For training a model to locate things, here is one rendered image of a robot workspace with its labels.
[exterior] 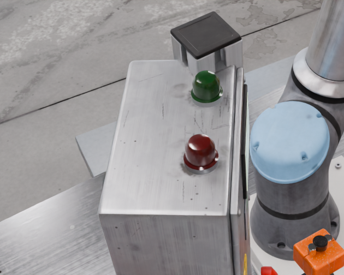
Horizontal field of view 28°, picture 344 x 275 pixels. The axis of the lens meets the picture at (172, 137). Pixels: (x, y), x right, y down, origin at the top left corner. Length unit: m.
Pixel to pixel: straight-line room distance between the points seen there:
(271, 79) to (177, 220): 1.08
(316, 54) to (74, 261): 0.56
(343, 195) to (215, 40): 0.71
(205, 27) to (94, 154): 0.87
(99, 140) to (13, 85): 1.55
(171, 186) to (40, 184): 2.06
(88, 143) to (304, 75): 0.55
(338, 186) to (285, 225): 0.18
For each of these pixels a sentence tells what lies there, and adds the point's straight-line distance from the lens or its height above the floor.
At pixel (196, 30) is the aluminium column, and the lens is 0.58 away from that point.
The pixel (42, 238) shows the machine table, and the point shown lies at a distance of 1.32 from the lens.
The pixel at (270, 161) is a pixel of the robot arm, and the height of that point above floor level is 1.10.
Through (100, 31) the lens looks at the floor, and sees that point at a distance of 3.14.
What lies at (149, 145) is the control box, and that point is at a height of 1.48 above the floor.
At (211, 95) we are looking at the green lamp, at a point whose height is 1.49.
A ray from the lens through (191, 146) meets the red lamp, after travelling 0.49.
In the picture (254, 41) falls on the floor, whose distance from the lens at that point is 2.97.
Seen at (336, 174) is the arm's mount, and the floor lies 0.89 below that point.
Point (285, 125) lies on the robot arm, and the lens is 1.04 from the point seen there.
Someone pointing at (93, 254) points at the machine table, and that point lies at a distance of 1.27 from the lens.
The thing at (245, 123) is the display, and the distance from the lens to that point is 0.56.
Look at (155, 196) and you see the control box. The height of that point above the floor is 1.48.
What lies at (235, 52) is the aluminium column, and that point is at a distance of 0.58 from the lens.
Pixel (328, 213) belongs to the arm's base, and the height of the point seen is 0.94.
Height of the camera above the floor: 1.85
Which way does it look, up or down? 46 degrees down
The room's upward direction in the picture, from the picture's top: 9 degrees counter-clockwise
